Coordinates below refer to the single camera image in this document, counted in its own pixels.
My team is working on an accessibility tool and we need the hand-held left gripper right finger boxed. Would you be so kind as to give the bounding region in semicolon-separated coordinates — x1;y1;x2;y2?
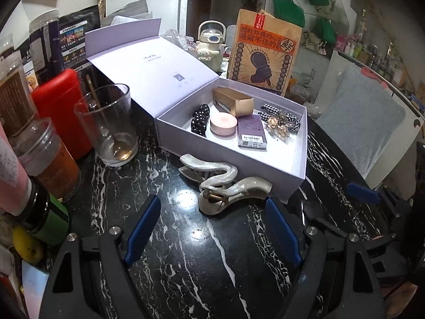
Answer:
265;197;388;319

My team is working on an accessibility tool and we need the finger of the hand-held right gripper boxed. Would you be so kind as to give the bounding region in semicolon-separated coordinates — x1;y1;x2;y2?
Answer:
300;202;398;245
347;183;403;217

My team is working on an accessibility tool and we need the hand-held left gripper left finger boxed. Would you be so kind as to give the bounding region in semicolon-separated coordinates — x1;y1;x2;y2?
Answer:
39;194;163;319

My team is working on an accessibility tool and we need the pearl white hair claw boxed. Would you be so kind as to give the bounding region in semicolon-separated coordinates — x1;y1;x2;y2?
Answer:
178;153;273;216

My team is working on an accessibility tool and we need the black white gingham scrunchie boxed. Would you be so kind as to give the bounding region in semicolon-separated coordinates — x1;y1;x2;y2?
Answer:
258;103;302;132

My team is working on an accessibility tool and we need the black polka dot scrunchie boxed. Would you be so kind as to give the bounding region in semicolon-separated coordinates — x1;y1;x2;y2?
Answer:
190;104;212;137

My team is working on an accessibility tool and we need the gold box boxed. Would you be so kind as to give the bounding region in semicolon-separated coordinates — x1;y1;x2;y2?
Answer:
212;87;255;118

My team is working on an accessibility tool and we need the lavender gift box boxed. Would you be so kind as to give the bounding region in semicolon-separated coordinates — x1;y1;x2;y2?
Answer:
85;18;309;204

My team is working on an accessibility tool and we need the blue-grey cushion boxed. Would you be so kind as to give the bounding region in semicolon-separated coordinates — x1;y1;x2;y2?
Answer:
315;64;407;179

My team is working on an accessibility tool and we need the green jar black lid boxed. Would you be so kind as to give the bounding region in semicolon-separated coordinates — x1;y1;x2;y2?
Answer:
24;179;70;247

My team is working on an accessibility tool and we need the small purple box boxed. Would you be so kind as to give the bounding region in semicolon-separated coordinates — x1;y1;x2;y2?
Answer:
237;114;268;150

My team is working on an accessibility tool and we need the orange-filled clear jar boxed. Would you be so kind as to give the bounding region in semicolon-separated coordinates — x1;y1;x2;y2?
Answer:
16;117;82;200

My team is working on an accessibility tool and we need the yellow lemon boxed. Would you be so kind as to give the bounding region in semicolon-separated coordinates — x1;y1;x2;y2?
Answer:
12;225;46;263

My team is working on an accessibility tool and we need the clear glass cup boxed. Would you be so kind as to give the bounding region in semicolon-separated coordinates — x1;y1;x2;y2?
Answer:
73;83;139;167

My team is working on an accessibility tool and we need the pink round case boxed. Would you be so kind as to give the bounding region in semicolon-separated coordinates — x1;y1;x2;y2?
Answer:
209;112;238;137

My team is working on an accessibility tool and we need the white board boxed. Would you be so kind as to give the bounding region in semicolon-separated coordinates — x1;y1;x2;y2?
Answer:
313;48;425;191

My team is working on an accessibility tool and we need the row of small bottles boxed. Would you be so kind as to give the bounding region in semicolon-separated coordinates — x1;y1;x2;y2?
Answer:
335;33;401;75

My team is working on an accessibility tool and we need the pink tube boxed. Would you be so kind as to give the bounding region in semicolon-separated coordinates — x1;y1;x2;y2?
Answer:
0;120;34;217

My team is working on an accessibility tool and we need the red canister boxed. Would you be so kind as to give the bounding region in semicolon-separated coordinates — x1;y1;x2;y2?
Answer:
31;69;94;160

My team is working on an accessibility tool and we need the printed brown paper bag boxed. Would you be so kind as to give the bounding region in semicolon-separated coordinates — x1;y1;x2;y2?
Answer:
227;9;303;97

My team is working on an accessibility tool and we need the brown-filled clear jar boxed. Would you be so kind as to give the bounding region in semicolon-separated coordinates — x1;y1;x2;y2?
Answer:
0;33;41;127

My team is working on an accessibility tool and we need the cream pig kettle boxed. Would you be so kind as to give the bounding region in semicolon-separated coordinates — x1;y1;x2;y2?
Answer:
196;20;228;72

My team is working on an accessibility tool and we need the black menu stand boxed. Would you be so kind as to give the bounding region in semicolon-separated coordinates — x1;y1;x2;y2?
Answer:
59;6;107;70

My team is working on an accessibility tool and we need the dark purple canister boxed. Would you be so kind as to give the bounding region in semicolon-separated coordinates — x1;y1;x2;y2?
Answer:
29;9;66;74

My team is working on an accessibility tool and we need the white refrigerator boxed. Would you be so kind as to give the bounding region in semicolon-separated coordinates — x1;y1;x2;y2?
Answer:
106;0;190;36

